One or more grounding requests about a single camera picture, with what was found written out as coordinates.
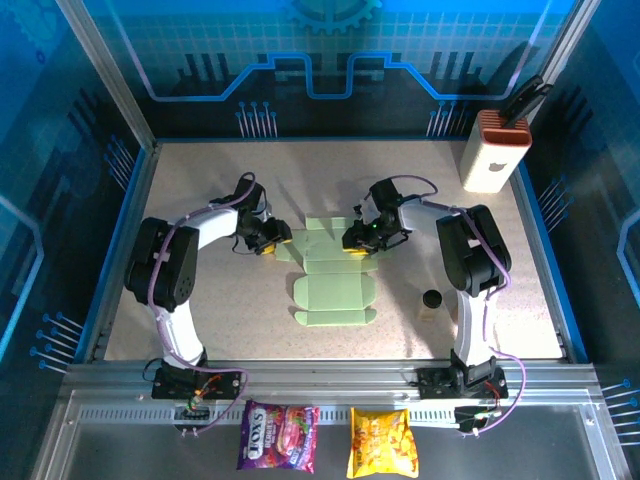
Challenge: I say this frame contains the green paper box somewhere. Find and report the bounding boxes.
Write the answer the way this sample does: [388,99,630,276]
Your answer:
[273,214,381,329]

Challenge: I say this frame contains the small black-lid jar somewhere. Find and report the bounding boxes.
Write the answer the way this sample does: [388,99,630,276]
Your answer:
[419,288,445,322]

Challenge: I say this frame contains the white orange knife block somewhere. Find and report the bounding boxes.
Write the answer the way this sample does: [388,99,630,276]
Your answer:
[458,108,532,195]

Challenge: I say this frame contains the slotted aluminium strip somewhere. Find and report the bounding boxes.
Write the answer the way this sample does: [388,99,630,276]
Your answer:
[78,405,464,425]

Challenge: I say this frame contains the purple candy bag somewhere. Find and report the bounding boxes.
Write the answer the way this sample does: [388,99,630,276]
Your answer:
[236,399,321,475]

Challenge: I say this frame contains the yellow snack bag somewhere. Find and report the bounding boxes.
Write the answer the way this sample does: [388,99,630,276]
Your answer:
[346,407,420,480]

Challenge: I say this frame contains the aluminium frame rail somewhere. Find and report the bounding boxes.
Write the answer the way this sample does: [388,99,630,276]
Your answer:
[62,358,601,401]

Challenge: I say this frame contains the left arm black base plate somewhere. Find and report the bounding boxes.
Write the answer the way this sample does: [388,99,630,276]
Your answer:
[151,366,245,401]

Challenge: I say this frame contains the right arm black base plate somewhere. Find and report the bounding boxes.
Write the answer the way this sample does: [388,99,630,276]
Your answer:
[416,366,510,401]

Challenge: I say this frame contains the black knife handle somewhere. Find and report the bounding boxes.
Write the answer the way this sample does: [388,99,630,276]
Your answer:
[501,74,554,124]

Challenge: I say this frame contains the aluminium frame post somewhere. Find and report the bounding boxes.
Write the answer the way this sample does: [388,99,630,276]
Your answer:
[54,0,161,154]
[509,0,601,101]

